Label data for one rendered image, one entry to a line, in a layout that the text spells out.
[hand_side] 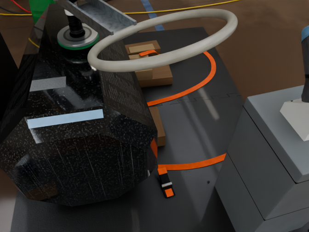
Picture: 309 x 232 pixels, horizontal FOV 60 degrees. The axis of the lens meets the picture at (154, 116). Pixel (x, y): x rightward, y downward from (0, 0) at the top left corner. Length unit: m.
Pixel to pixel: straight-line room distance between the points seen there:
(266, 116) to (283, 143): 0.14
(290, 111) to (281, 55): 1.99
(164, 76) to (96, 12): 1.25
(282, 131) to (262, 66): 1.79
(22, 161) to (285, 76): 2.35
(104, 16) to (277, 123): 0.85
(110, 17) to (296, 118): 0.86
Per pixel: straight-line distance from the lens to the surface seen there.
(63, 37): 1.55
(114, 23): 1.19
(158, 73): 2.44
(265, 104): 1.23
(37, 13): 3.16
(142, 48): 2.75
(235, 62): 2.85
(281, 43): 3.30
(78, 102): 1.22
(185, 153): 2.00
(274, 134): 1.14
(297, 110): 1.14
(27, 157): 1.33
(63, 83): 1.34
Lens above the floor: 1.67
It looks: 49 degrees down
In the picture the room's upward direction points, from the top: straight up
